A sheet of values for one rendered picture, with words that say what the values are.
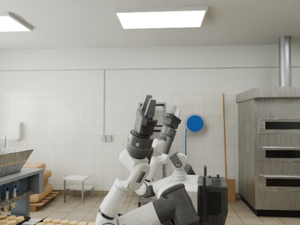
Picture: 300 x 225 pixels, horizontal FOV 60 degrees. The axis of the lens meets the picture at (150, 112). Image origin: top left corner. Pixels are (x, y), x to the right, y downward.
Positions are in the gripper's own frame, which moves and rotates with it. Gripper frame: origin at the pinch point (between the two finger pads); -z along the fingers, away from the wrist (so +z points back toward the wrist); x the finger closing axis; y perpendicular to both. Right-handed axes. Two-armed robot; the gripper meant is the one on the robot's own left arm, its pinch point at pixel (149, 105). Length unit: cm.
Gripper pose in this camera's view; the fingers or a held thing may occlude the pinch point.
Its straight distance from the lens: 89.3
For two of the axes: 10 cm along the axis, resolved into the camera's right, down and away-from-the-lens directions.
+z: -2.3, 9.3, 2.9
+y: 9.4, 1.4, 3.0
